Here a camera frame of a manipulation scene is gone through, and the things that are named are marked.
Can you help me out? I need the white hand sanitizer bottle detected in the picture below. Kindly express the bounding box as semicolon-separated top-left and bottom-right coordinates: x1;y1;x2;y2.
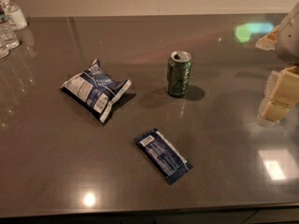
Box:
0;0;28;31

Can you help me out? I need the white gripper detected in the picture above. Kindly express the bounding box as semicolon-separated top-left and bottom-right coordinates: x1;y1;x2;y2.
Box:
255;2;299;127

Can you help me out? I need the green soda can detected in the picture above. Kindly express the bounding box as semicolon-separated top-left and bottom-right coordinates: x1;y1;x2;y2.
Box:
167;50;192;97

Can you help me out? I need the clear bottle at edge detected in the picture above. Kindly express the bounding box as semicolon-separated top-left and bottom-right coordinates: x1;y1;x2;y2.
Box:
0;37;9;58

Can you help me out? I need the blue flat snack packet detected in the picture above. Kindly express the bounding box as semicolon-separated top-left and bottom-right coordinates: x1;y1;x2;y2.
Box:
135;128;192;185

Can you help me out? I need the clear plastic water bottle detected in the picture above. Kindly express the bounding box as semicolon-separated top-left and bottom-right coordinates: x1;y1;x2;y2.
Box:
0;6;20;49

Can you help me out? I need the blue white chip bag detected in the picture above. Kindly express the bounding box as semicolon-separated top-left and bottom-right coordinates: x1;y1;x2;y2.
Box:
60;59;132;123

